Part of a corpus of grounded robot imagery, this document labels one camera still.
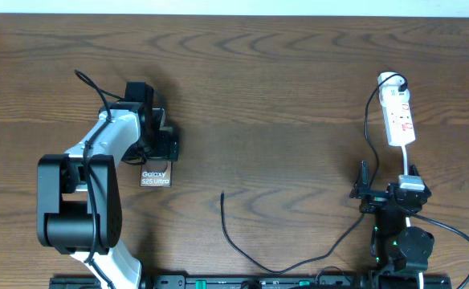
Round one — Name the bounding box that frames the bronze Galaxy smartphone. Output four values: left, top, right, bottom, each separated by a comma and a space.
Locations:
140, 161, 172, 188

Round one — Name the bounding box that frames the black charging cable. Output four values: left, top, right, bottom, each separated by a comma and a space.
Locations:
219, 72, 409, 275

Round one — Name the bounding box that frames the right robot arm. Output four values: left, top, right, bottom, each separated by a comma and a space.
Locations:
349, 161, 434, 288

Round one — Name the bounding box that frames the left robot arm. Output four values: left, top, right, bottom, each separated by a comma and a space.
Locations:
37, 82, 179, 289

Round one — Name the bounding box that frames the white USB charger adapter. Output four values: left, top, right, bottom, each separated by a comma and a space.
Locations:
377, 71, 410, 106

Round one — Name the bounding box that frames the white power strip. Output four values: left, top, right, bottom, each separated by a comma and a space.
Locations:
379, 88, 416, 147

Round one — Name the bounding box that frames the white power strip cord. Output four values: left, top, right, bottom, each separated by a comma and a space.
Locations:
401, 144, 425, 289

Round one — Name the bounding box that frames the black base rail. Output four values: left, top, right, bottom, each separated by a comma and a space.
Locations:
47, 272, 452, 289

